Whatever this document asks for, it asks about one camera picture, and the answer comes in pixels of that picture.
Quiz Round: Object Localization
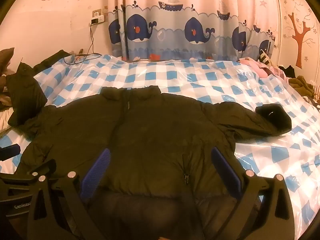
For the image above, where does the striped cloth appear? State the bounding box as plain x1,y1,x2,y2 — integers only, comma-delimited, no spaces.
257,50,272,67

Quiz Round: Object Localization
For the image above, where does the white wall charger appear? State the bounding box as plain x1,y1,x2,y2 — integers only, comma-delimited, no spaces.
90,9,105,25

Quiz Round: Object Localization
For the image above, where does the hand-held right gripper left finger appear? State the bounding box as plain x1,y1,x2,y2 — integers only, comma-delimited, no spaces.
26,148,111,240

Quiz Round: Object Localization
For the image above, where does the small black clothing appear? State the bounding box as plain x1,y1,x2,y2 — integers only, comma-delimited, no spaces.
277,65,295,77

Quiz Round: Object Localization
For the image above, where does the black cable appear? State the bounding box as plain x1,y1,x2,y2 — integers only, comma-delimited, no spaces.
64,24,100,65

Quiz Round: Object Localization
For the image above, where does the black puffer jacket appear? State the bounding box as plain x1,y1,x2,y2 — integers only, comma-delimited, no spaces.
6,62,293,240

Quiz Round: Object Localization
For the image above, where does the blue white checked quilt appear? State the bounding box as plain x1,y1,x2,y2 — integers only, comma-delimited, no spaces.
0,54,320,240

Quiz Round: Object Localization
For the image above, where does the tree wall sticker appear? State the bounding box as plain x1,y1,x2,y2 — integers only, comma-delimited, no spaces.
284,0,317,69

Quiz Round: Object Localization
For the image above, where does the brown pink jacket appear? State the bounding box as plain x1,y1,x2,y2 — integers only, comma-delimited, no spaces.
0,47,15,105

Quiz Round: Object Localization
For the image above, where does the pink clothing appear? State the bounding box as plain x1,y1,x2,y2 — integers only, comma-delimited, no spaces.
239,57,283,79

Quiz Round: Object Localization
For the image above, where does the olive clothing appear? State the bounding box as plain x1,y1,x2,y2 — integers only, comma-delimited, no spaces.
289,76,315,97

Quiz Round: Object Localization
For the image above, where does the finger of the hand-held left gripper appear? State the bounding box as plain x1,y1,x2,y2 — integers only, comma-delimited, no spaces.
0,144,21,161

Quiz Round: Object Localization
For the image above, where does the whale print curtain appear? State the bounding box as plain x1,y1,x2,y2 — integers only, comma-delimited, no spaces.
107,0,279,62

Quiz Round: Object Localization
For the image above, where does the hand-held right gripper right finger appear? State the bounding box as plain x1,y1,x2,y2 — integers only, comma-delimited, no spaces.
211,147,295,240

